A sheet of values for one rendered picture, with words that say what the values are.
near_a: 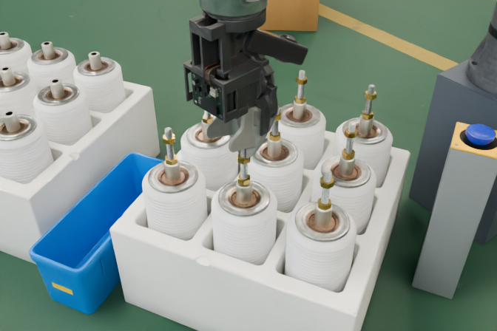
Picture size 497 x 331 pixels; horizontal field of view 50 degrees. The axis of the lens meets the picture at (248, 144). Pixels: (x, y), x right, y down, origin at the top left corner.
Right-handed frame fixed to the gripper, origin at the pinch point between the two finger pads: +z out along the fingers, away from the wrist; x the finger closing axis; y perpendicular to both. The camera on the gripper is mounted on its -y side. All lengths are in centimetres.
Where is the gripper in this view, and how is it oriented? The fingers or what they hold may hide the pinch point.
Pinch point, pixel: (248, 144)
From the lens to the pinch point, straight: 72.8
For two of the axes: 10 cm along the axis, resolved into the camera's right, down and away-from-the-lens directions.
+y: -7.1, 4.2, -5.6
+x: 7.0, 4.2, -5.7
